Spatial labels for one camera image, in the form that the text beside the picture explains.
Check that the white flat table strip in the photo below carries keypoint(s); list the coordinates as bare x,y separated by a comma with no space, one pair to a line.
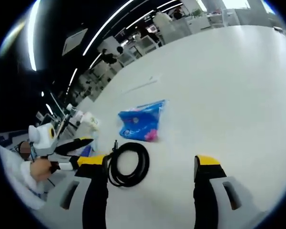
156,78

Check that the white table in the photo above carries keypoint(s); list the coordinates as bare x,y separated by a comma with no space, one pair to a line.
217,95

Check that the person's left hand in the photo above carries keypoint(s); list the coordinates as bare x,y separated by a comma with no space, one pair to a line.
40,169

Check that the blue patterned tissue packet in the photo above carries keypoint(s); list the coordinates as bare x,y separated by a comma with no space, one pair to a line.
138,124

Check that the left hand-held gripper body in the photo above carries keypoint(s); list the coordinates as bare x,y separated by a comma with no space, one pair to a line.
44,138

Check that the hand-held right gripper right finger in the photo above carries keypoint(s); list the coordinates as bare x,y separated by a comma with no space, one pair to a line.
217,198

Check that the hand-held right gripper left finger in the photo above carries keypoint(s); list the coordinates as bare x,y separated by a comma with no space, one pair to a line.
85,195

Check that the green potted plant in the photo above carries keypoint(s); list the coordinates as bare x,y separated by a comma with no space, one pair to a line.
196,13

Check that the ceiling air vent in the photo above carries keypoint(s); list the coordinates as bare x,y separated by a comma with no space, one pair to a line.
75,40

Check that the white cabinet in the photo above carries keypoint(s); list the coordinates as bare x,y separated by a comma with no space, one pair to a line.
200,22

